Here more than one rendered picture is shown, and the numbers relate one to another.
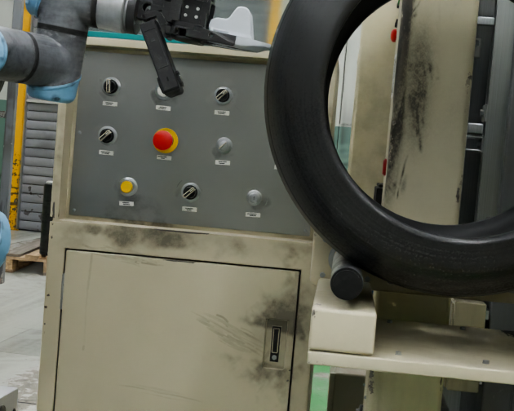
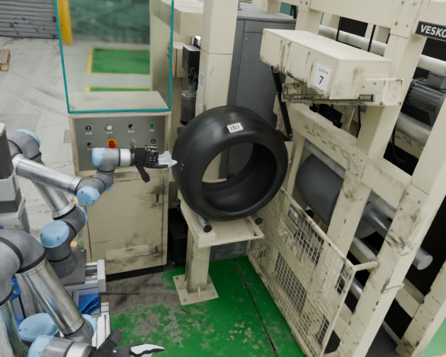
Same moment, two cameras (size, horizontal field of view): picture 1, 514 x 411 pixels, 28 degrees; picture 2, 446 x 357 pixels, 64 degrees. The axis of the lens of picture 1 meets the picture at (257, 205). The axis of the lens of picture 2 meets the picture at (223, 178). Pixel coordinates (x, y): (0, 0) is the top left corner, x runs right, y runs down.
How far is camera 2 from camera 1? 107 cm
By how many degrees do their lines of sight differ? 38
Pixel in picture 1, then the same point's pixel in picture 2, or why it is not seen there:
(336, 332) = (205, 239)
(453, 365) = (233, 239)
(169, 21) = (146, 163)
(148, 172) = not seen: hidden behind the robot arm
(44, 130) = not seen: outside the picture
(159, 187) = not seen: hidden behind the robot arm
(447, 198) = (216, 169)
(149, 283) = (115, 189)
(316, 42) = (198, 173)
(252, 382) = (151, 208)
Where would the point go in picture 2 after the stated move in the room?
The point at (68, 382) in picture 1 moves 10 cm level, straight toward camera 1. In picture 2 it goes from (91, 220) to (97, 229)
